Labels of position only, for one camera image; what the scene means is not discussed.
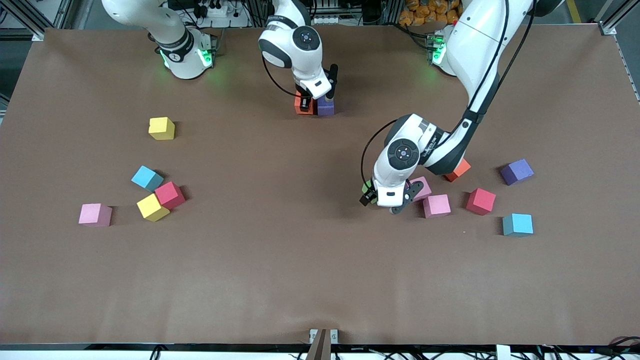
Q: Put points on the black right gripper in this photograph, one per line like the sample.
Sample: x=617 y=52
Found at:
x=304 y=103

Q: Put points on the bag of orange items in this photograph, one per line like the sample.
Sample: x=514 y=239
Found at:
x=425 y=12

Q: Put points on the orange foam block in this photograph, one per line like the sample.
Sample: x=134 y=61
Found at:
x=297 y=106
x=460 y=172

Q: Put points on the small metal bracket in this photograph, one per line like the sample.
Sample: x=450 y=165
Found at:
x=334 y=336

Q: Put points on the light blue foam block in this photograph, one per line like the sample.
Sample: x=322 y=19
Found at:
x=517 y=224
x=146 y=178

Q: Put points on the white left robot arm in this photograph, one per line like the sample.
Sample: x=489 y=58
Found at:
x=480 y=45

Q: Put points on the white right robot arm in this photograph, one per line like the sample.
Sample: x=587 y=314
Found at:
x=300 y=65

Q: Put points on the purple foam block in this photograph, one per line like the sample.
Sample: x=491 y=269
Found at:
x=326 y=109
x=516 y=171

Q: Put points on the green foam block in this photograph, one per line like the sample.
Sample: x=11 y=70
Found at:
x=366 y=186

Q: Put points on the red foam block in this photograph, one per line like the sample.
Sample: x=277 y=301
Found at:
x=170 y=195
x=481 y=201

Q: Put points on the yellow foam block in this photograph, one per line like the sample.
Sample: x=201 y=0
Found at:
x=161 y=129
x=151 y=208

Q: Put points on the brown post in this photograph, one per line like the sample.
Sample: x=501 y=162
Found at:
x=320 y=347

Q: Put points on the small white box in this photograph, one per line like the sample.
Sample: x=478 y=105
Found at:
x=503 y=353

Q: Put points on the pink foam block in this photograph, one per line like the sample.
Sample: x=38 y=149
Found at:
x=427 y=192
x=94 y=215
x=436 y=206

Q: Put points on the white power strip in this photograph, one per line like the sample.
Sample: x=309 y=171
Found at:
x=225 y=12
x=340 y=20

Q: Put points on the aluminium frame post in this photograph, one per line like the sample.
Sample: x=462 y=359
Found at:
x=607 y=28

